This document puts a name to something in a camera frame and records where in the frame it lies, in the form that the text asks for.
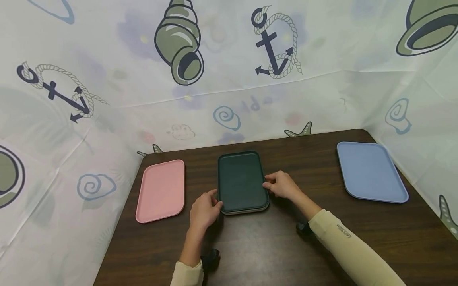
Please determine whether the person's left hand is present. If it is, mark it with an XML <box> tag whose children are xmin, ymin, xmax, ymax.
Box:
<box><xmin>189</xmin><ymin>189</ymin><xmax>225</xmax><ymax>236</ymax></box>

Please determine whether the person's right hand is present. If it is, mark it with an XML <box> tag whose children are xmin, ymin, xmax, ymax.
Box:
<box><xmin>262</xmin><ymin>171</ymin><xmax>305</xmax><ymax>201</ymax></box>

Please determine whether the dark green plastic tray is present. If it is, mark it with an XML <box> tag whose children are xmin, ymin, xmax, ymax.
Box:
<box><xmin>218</xmin><ymin>151</ymin><xmax>270</xmax><ymax>213</ymax></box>

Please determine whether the person's left forearm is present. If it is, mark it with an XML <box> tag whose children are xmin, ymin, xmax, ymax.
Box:
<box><xmin>169</xmin><ymin>230</ymin><xmax>208</xmax><ymax>286</ymax></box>

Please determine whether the person's right forearm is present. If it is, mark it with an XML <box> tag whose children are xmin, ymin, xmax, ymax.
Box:
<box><xmin>294</xmin><ymin>191</ymin><xmax>407</xmax><ymax>286</ymax></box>

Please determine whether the light grey plastic tray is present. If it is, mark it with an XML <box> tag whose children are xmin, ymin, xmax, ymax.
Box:
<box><xmin>221</xmin><ymin>204</ymin><xmax>270</xmax><ymax>216</ymax></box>

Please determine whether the pink plastic tray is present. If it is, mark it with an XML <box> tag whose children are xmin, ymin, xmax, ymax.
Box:
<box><xmin>135</xmin><ymin>159</ymin><xmax>186</xmax><ymax>224</ymax></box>

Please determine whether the blue plastic tray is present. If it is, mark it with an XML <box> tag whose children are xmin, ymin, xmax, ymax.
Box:
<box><xmin>336</xmin><ymin>141</ymin><xmax>409</xmax><ymax>204</ymax></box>

